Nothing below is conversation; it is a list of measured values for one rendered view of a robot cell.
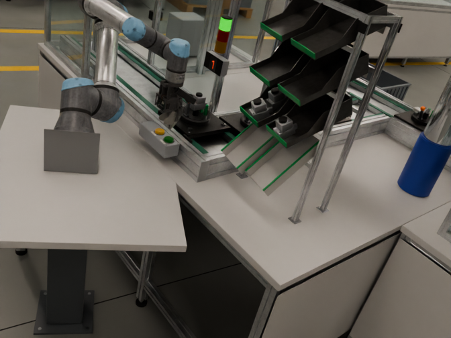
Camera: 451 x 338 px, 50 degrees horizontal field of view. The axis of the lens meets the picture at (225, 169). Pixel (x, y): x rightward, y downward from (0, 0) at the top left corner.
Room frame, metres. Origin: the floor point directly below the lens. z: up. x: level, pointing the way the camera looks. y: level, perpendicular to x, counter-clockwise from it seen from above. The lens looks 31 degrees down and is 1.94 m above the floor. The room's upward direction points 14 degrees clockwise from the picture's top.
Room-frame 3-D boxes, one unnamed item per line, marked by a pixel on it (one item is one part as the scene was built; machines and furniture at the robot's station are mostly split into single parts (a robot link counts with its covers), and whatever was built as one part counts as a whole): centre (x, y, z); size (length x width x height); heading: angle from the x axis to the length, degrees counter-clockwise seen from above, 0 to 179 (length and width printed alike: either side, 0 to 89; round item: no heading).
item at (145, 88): (2.08, 0.29, 0.91); 0.84 x 0.28 x 0.10; 46
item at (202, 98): (1.96, 0.18, 1.06); 0.08 x 0.04 x 0.07; 136
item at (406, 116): (2.63, -1.03, 1.01); 0.24 x 0.24 x 0.13; 46
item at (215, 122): (1.95, 0.19, 0.96); 0.24 x 0.24 x 0.02; 46
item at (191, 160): (1.94, 0.40, 0.91); 0.89 x 0.06 x 0.11; 46
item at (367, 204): (2.18, -0.21, 0.85); 1.50 x 1.41 x 0.03; 46
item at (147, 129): (1.76, 0.31, 0.93); 0.21 x 0.07 x 0.06; 46
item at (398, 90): (3.76, -0.88, 0.73); 0.62 x 0.42 x 0.23; 46
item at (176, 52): (1.70, 0.27, 1.33); 0.09 x 0.08 x 0.11; 50
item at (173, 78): (1.70, 0.27, 1.25); 0.08 x 0.08 x 0.05
